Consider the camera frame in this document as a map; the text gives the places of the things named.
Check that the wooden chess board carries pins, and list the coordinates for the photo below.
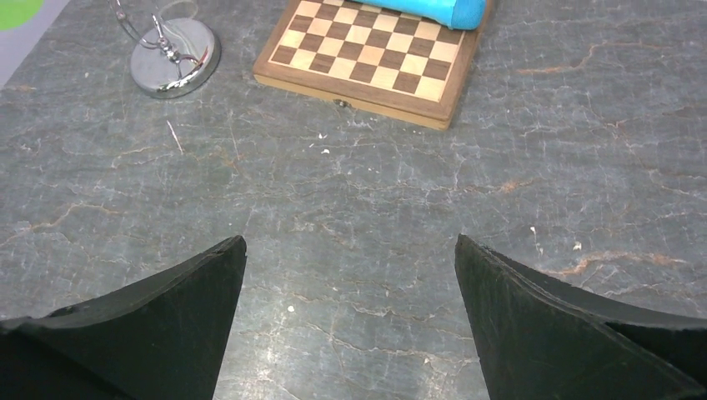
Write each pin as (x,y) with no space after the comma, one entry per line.
(404,66)

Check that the chrome wine glass rack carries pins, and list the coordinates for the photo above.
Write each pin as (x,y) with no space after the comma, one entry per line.
(175,52)

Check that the blue cylindrical tube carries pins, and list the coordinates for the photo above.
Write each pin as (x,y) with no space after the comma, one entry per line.
(453,14)

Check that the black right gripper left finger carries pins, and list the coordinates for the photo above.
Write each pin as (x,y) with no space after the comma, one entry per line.
(162,337)

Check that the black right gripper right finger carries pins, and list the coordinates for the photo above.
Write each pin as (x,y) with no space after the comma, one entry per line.
(540,338)

